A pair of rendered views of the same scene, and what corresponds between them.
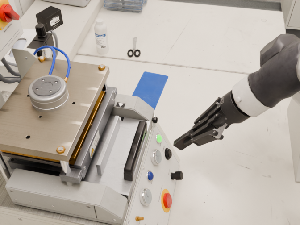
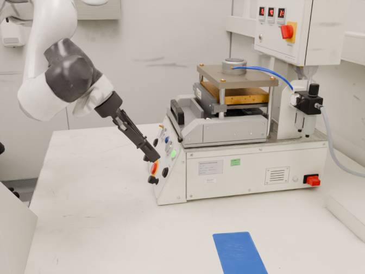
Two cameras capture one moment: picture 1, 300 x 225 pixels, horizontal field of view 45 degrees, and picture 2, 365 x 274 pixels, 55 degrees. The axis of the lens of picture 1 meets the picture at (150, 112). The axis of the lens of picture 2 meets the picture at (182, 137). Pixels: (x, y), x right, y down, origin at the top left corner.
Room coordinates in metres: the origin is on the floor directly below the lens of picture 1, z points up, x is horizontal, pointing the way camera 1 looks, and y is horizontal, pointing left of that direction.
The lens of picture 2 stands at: (1.51, -0.38, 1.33)
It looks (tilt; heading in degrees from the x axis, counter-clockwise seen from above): 22 degrees down; 157
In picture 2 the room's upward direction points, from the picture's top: straight up
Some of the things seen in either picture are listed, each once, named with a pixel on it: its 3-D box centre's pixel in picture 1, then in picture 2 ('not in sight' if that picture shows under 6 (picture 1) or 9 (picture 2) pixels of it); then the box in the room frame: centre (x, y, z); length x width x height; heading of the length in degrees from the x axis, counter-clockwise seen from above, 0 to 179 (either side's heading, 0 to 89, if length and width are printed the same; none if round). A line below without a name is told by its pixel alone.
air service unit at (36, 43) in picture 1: (43, 54); (303, 108); (0.80, 0.29, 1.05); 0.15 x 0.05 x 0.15; 168
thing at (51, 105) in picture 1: (43, 99); (244, 80); (0.58, 0.24, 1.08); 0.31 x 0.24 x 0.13; 168
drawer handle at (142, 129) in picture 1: (135, 148); (176, 111); (0.51, 0.03, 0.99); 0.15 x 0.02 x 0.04; 168
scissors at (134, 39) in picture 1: (134, 47); not in sight; (1.24, 0.07, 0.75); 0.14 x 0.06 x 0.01; 0
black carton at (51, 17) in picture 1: (49, 18); not in sight; (1.34, 0.42, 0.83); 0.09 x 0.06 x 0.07; 146
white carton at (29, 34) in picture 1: (19, 53); not in sight; (1.09, 0.49, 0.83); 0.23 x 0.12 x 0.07; 0
